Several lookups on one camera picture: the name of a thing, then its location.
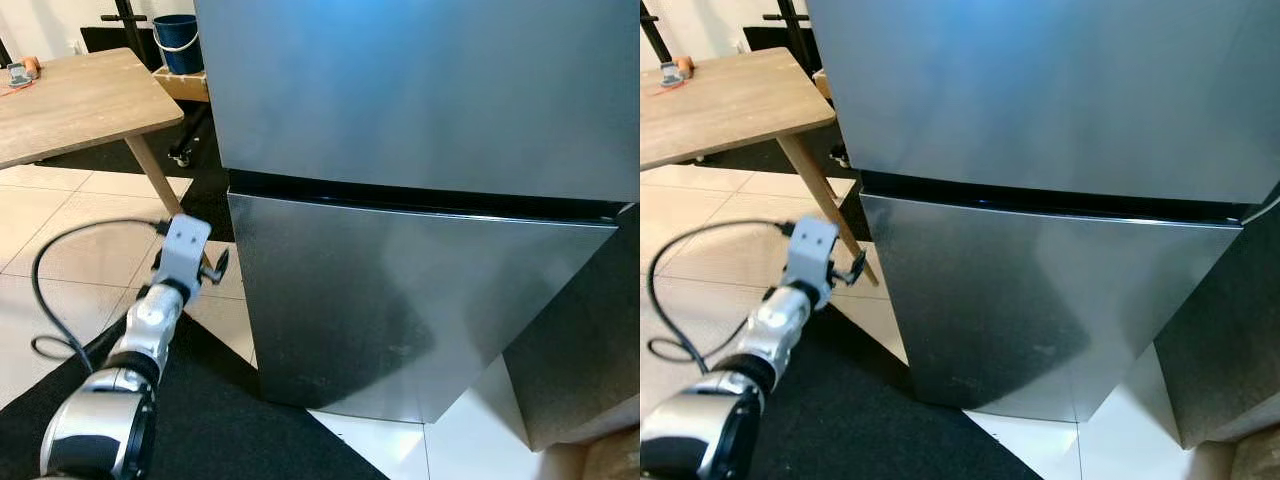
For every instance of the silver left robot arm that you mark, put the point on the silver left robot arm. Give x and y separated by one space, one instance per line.
740 390
120 390

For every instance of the grey steel fridge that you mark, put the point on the grey steel fridge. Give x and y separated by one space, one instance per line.
1050 200
420 200

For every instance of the brown cardboard box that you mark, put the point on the brown cardboard box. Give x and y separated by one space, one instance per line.
185 85
822 85

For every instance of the light wooden table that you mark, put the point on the light wooden table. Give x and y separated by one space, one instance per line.
720 105
70 105

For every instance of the blue plastic bucket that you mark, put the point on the blue plastic bucket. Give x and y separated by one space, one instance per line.
178 45

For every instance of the black bench pad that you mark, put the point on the black bench pad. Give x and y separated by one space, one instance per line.
775 38
115 40

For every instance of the orange cylinder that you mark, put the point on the orange cylinder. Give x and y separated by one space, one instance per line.
32 67
685 67

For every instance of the black rack post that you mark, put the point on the black rack post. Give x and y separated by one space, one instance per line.
655 35
790 20
127 20

